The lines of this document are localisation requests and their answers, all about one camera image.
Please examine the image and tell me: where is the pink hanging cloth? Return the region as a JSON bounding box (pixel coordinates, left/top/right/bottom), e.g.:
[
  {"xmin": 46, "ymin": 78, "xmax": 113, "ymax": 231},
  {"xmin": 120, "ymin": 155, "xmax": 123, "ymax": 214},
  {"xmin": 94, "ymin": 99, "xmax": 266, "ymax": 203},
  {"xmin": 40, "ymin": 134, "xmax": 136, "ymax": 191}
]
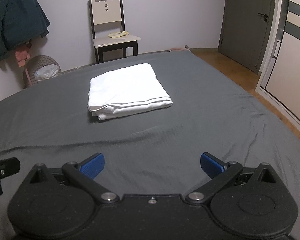
[{"xmin": 15, "ymin": 44, "xmax": 31, "ymax": 67}]

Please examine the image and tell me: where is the yellow cloth on chair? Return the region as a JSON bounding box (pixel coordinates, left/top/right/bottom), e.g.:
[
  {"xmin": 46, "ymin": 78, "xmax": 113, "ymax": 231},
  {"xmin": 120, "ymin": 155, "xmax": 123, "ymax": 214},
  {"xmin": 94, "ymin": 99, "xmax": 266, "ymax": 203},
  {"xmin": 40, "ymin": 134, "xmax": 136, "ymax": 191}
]
[{"xmin": 108, "ymin": 31, "xmax": 129, "ymax": 38}]

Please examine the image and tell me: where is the grey room door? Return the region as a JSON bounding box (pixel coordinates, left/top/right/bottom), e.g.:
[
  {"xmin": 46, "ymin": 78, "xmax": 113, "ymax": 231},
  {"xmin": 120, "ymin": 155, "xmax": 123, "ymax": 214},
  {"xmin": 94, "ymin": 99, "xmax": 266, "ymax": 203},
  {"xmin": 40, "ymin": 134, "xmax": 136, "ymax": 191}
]
[{"xmin": 218, "ymin": 0, "xmax": 275, "ymax": 73}]

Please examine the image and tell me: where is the white long-sleeve shirt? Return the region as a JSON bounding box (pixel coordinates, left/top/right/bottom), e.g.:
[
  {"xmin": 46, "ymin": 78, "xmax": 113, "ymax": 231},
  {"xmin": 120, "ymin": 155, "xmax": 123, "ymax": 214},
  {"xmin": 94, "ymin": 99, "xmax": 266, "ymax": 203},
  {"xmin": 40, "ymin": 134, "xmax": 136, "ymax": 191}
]
[{"xmin": 88, "ymin": 63, "xmax": 173, "ymax": 121}]

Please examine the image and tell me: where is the white plastic bag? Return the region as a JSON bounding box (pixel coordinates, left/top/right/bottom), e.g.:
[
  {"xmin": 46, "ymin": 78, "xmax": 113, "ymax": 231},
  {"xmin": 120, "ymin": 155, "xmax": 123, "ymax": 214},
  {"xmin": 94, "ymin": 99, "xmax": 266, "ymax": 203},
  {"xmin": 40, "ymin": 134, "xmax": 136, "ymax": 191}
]
[{"xmin": 34, "ymin": 64, "xmax": 59, "ymax": 80}]

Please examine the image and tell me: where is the dark teal hanging jacket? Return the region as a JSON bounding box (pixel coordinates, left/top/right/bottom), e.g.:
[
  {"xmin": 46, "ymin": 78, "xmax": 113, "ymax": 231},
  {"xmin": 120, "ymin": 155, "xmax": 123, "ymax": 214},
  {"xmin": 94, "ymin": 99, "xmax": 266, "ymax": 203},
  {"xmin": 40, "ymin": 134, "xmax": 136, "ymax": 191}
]
[{"xmin": 0, "ymin": 0, "xmax": 50, "ymax": 61}]

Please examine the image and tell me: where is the white wooden chair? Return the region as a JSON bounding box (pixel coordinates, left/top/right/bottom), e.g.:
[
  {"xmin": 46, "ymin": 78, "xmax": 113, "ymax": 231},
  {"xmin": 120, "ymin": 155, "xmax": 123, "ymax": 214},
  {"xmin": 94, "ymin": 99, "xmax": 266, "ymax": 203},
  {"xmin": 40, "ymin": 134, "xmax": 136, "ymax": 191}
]
[{"xmin": 88, "ymin": 0, "xmax": 141, "ymax": 63}]

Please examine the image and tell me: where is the white wardrobe with stripes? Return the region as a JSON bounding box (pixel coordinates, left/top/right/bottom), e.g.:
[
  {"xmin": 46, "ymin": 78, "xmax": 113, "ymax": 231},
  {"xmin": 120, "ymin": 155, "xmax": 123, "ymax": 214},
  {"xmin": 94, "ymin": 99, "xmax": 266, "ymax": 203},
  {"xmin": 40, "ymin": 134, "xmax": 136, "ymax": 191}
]
[{"xmin": 256, "ymin": 0, "xmax": 300, "ymax": 132}]

